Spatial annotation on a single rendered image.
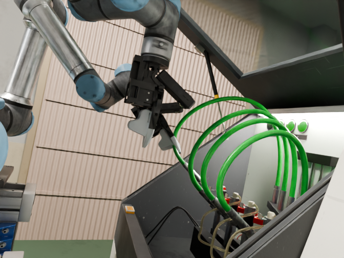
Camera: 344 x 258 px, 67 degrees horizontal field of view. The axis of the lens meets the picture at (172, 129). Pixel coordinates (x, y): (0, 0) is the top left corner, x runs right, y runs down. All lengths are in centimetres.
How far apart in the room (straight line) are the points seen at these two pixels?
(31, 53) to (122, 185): 212
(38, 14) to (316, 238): 90
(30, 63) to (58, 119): 172
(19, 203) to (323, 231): 82
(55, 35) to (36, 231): 235
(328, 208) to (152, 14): 51
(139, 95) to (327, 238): 46
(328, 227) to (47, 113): 251
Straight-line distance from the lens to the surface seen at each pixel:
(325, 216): 57
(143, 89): 60
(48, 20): 91
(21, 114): 106
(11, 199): 96
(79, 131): 277
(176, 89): 63
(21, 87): 106
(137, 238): 82
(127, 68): 92
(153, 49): 62
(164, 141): 82
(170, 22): 64
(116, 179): 291
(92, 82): 78
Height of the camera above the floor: 127
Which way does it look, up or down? 1 degrees up
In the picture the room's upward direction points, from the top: 11 degrees clockwise
